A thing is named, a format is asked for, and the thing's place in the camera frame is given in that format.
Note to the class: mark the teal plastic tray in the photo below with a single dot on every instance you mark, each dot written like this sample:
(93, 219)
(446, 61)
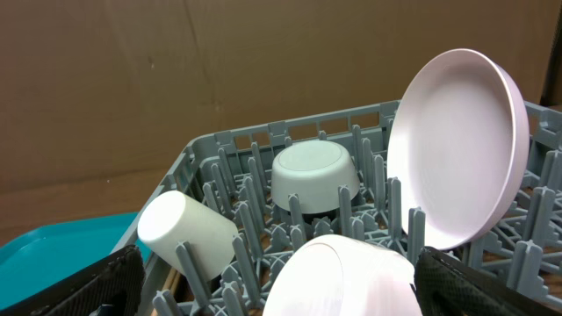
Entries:
(44, 256)

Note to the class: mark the pink plate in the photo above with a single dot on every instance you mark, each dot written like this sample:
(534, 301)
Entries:
(459, 145)

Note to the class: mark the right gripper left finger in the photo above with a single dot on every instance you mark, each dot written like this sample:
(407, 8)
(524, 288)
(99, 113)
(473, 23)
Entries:
(111, 286)

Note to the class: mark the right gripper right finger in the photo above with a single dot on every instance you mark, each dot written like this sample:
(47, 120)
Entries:
(445, 286)

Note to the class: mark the cream cup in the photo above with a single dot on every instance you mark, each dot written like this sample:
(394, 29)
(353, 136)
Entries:
(173, 218)

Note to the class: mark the pink bowl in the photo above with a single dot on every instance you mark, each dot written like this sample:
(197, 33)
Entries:
(336, 275)

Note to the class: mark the grey bowl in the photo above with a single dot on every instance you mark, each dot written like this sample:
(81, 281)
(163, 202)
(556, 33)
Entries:
(313, 170)

